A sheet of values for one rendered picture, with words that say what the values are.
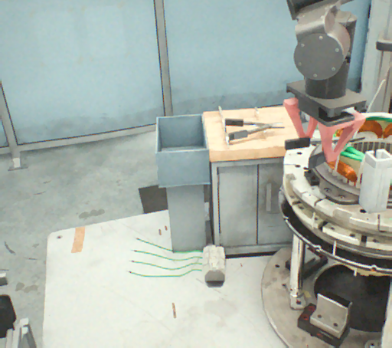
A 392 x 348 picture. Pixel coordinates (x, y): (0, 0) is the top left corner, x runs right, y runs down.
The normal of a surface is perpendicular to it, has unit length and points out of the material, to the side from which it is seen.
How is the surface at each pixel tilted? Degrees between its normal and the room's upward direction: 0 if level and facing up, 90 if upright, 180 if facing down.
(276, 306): 0
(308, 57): 90
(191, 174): 90
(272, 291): 0
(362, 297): 0
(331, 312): 90
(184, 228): 90
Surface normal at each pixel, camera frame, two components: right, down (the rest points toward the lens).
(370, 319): -0.05, -0.87
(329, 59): -0.39, 0.46
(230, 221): 0.06, 0.48
